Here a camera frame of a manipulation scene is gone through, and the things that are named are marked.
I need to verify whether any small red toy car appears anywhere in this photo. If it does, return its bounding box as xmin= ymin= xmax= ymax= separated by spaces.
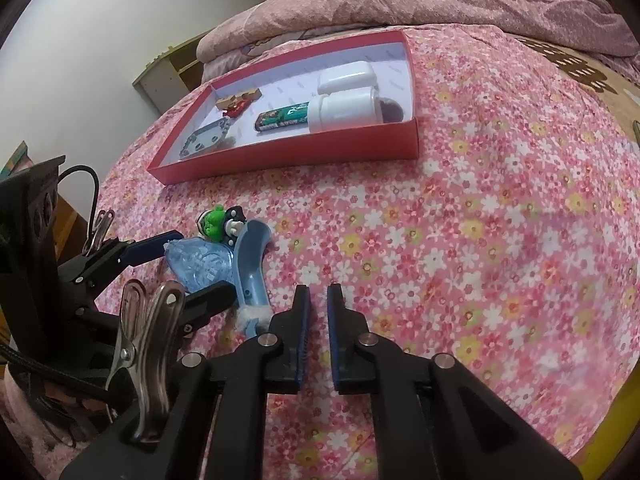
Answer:
xmin=222 ymin=100 xmax=250 ymax=119

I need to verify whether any pink floral bed sheet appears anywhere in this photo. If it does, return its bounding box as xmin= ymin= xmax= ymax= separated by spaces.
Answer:
xmin=100 ymin=25 xmax=639 ymax=479

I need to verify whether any light blue curved handle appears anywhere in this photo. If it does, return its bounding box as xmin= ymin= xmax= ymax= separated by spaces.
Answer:
xmin=233 ymin=219 xmax=273 ymax=338

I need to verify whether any red shallow cardboard tray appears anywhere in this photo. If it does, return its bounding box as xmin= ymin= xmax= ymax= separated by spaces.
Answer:
xmin=148 ymin=30 xmax=419 ymax=184

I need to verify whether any grey studded building plate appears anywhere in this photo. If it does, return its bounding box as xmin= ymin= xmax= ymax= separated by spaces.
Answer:
xmin=179 ymin=117 xmax=232 ymax=160

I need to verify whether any metal spring clip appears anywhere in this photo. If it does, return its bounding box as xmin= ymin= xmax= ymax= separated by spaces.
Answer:
xmin=82 ymin=209 xmax=115 ymax=256
xmin=106 ymin=278 xmax=186 ymax=444

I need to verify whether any black cable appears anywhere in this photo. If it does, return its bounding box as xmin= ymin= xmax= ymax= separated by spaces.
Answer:
xmin=56 ymin=164 xmax=101 ymax=241

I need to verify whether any grey wooden shelf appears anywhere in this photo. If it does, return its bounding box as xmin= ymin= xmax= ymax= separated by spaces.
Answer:
xmin=132 ymin=32 xmax=206 ymax=115

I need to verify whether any white plastic jar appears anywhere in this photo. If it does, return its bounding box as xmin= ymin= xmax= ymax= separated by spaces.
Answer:
xmin=307 ymin=87 xmax=383 ymax=133

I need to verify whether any brown cartoon pillow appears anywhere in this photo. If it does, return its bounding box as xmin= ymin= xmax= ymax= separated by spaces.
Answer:
xmin=514 ymin=35 xmax=639 ymax=148

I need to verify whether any wooden block chain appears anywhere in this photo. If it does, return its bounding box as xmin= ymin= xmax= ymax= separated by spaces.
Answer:
xmin=216 ymin=86 xmax=263 ymax=111

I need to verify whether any metal spring clip left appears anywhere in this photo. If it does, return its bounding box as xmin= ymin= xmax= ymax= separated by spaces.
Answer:
xmin=82 ymin=209 xmax=115 ymax=256

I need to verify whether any white earbuds case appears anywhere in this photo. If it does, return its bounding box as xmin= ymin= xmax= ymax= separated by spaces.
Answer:
xmin=317 ymin=61 xmax=378 ymax=94

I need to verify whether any green cartoon figurine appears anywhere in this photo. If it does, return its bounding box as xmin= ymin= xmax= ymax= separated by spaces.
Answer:
xmin=196 ymin=205 xmax=246 ymax=247

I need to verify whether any folded pink quilt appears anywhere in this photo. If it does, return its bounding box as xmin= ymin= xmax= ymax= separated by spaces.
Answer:
xmin=196 ymin=0 xmax=639 ymax=82

